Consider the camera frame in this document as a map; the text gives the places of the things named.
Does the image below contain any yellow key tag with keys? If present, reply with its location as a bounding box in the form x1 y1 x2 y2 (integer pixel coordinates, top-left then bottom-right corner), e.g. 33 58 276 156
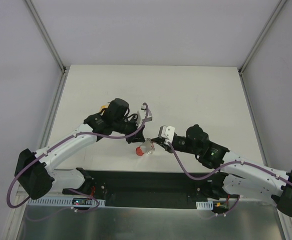
100 102 110 111

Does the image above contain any white cable duct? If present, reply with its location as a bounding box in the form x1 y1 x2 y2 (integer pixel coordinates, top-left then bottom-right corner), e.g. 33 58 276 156
196 200 214 211
27 196 106 208

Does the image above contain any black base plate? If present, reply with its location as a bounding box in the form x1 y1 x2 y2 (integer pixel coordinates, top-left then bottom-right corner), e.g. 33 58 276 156
62 169 239 209

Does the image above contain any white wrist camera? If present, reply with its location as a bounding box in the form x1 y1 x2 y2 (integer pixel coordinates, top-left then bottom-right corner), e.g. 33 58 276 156
137 103 153 127
158 125 175 143

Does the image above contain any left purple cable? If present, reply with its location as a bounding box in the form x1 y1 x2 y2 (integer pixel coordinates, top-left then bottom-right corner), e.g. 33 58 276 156
7 102 150 222

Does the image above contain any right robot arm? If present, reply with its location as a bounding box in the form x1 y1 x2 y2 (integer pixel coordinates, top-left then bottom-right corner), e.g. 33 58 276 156
152 124 292 218

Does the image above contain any left aluminium frame post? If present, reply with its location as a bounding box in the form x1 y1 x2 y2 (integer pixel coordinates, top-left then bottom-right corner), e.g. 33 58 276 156
24 0 69 73

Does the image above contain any right white cable duct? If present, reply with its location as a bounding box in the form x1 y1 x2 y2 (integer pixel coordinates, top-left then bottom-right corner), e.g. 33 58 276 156
196 200 214 211

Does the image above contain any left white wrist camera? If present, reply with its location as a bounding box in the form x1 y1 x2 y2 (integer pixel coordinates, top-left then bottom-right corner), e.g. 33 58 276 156
137 103 153 127

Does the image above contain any left white cable duct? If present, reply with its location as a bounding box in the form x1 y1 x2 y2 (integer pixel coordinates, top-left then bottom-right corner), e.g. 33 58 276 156
27 196 106 208

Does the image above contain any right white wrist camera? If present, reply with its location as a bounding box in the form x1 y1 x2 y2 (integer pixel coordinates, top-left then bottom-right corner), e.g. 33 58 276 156
158 125 175 143

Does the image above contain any purple cable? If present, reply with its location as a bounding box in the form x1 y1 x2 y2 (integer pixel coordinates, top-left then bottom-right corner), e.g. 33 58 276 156
168 142 292 221
7 102 150 222

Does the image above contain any red-handled metal keyring organizer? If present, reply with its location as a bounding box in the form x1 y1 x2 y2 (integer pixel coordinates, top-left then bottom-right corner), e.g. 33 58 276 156
135 138 155 157

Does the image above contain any right aluminium frame post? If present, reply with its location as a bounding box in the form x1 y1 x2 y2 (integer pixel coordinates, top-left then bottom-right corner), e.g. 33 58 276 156
238 0 289 75

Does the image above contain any aluminium frame post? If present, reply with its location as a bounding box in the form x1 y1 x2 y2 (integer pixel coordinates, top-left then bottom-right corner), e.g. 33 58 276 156
24 0 69 73
238 0 289 75

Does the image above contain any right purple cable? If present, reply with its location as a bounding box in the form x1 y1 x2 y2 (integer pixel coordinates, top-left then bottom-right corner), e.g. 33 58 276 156
168 142 292 221

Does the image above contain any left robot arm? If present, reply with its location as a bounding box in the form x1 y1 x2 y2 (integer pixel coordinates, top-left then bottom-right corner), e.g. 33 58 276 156
15 98 152 200

